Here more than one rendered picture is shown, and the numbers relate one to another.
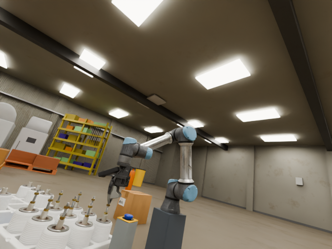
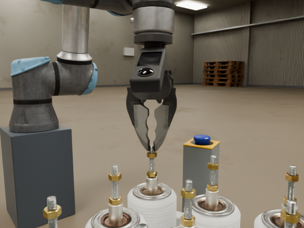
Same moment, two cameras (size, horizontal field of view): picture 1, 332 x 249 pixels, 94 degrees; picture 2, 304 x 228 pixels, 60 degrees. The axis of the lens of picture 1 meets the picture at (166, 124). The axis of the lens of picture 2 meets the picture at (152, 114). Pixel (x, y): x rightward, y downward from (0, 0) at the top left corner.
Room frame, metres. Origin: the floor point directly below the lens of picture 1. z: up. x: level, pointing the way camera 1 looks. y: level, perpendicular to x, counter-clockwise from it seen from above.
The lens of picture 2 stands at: (0.94, 0.69, 0.48)
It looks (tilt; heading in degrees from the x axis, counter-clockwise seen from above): 8 degrees down; 269
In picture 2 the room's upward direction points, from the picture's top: straight up
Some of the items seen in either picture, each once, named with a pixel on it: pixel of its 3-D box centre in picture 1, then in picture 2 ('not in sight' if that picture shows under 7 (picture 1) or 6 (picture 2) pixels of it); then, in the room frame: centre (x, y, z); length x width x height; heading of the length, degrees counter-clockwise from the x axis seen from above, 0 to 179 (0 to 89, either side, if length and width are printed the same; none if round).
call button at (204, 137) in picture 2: (128, 217); (201, 140); (0.81, 0.07, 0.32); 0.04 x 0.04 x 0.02
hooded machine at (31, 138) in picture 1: (31, 140); not in sight; (5.10, 4.02, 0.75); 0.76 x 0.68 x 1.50; 39
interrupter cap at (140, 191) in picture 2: (103, 220); (152, 191); (0.93, 0.20, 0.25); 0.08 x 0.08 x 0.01
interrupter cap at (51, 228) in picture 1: (58, 228); (288, 223); (0.73, 0.31, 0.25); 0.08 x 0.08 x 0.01
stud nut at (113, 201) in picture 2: not in sight; (115, 200); (0.99, 0.30, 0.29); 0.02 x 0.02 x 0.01; 68
